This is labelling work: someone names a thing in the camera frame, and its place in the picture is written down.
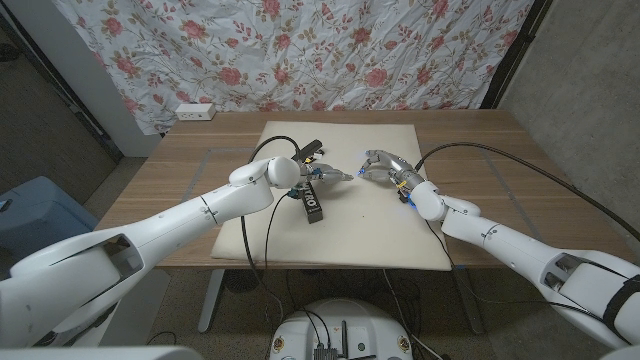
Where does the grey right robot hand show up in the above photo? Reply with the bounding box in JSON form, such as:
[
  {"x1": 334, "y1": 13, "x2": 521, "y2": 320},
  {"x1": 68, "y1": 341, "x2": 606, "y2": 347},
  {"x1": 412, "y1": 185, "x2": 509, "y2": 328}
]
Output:
[{"x1": 357, "y1": 149, "x2": 427, "y2": 190}]

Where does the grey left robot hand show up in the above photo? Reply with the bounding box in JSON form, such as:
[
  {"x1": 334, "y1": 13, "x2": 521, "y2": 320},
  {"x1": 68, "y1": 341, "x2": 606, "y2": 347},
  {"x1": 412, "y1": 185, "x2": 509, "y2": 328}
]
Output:
[{"x1": 298, "y1": 162, "x2": 355, "y2": 186}]

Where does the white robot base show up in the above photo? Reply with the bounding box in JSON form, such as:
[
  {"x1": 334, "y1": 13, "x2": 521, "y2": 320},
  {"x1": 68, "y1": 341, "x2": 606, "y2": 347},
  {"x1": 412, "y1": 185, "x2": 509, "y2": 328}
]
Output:
[{"x1": 269, "y1": 298, "x2": 414, "y2": 360}]

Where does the black stapler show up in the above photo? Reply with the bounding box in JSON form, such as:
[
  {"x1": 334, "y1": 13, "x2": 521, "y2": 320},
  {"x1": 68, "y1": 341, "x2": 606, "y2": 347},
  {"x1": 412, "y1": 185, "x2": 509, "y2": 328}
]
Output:
[{"x1": 291, "y1": 139, "x2": 325, "y2": 164}]

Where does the black Nitro box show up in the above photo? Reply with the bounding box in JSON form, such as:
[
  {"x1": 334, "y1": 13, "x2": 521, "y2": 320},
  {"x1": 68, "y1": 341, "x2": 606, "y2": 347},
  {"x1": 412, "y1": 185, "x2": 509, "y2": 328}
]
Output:
[{"x1": 299, "y1": 180, "x2": 324, "y2": 225}]

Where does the cream foam mat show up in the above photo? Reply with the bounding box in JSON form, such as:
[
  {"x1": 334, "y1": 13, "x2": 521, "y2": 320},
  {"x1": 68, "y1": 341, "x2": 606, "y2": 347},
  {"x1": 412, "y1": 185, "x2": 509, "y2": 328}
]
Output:
[{"x1": 209, "y1": 121, "x2": 453, "y2": 272}]

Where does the floral backdrop cloth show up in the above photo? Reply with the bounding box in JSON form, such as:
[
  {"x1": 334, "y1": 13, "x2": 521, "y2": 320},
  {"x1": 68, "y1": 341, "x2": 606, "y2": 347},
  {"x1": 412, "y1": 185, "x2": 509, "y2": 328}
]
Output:
[{"x1": 49, "y1": 0, "x2": 536, "y2": 136}]

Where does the white power strip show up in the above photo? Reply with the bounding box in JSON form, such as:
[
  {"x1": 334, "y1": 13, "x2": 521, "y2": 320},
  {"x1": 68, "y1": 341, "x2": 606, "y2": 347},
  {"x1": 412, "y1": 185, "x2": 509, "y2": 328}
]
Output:
[{"x1": 174, "y1": 102, "x2": 217, "y2": 122}]

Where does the wooden table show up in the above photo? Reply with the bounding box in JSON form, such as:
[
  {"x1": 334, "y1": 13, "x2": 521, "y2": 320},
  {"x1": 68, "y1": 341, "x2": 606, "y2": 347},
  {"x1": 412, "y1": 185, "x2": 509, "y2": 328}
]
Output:
[{"x1": 72, "y1": 109, "x2": 636, "y2": 335}]

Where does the black backdrop stand pole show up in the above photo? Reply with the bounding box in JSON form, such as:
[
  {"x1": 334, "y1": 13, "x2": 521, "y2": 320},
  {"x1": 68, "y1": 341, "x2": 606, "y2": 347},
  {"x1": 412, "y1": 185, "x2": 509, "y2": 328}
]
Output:
[{"x1": 481, "y1": 0, "x2": 555, "y2": 109}]

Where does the blue storage bin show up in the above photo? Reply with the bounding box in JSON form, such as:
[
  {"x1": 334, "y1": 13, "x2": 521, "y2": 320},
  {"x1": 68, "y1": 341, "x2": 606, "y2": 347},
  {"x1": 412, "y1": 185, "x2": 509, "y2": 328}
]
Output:
[{"x1": 0, "y1": 175, "x2": 99, "y2": 271}]

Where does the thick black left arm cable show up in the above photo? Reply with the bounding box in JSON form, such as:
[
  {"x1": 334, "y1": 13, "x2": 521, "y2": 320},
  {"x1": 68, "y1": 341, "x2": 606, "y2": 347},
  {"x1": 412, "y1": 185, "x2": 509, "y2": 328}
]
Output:
[{"x1": 239, "y1": 134, "x2": 301, "y2": 326}]

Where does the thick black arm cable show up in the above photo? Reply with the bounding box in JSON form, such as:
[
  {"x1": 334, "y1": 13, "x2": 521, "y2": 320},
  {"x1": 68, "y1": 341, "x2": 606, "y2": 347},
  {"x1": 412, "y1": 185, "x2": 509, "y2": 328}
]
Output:
[
  {"x1": 239, "y1": 134, "x2": 301, "y2": 326},
  {"x1": 413, "y1": 141, "x2": 640, "y2": 242}
]

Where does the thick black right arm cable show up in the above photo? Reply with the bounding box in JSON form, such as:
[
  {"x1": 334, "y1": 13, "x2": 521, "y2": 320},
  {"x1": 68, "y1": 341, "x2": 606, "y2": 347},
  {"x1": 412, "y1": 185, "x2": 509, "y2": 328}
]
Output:
[{"x1": 413, "y1": 141, "x2": 640, "y2": 242}]

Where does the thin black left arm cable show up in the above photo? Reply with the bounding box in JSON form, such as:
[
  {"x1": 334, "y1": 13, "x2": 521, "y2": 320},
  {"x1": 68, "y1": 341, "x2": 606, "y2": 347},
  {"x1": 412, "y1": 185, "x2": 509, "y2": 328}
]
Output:
[{"x1": 263, "y1": 192, "x2": 292, "y2": 272}]

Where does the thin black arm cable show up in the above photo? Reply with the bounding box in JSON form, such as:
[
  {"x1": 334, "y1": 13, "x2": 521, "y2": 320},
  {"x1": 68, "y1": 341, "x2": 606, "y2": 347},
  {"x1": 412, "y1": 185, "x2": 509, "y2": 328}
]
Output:
[
  {"x1": 263, "y1": 192, "x2": 292, "y2": 272},
  {"x1": 423, "y1": 218, "x2": 604, "y2": 321}
]

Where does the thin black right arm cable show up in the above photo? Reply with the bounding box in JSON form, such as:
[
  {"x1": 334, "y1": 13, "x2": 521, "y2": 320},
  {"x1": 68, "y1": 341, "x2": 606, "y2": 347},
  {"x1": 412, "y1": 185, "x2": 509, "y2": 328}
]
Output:
[{"x1": 423, "y1": 218, "x2": 604, "y2": 321}]

